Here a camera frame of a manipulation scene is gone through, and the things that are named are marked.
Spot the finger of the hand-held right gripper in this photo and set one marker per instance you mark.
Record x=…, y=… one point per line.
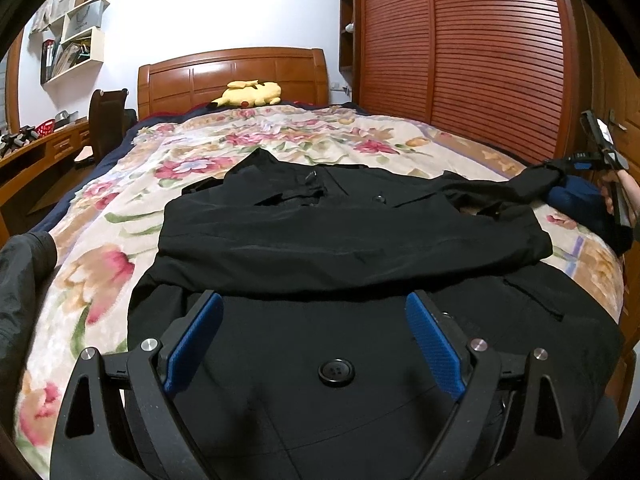
x=580, y=164

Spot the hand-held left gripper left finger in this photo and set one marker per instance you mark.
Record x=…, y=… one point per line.
x=197, y=340

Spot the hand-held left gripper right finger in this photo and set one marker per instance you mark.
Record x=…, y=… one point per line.
x=435, y=340

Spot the black coat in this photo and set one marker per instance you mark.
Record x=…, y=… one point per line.
x=350, y=240

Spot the person's right hand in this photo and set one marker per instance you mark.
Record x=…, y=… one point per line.
x=608, y=200

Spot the wooden slatted wardrobe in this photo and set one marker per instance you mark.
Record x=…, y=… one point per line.
x=475, y=60

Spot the dark grey jacket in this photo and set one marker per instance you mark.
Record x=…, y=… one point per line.
x=22, y=310

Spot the floral blanket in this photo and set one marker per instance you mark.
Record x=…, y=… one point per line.
x=300, y=130

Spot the wooden desk cabinet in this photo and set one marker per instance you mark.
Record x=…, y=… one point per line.
x=60, y=144

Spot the dark wooden chair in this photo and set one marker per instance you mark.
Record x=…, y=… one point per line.
x=107, y=115

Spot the yellow plush toy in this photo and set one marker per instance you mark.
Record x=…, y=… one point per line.
x=250, y=94

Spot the wooden bed headboard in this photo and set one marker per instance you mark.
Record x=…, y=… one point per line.
x=200, y=80

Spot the red basket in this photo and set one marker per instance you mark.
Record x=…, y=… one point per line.
x=44, y=127

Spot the row of books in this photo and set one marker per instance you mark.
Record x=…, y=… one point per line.
x=65, y=57

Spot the grey shopping bag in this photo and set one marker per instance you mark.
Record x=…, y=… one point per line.
x=85, y=17

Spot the wall socket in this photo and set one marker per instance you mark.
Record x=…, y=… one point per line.
x=338, y=86

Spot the white wall shelf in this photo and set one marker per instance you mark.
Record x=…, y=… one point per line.
x=95, y=50

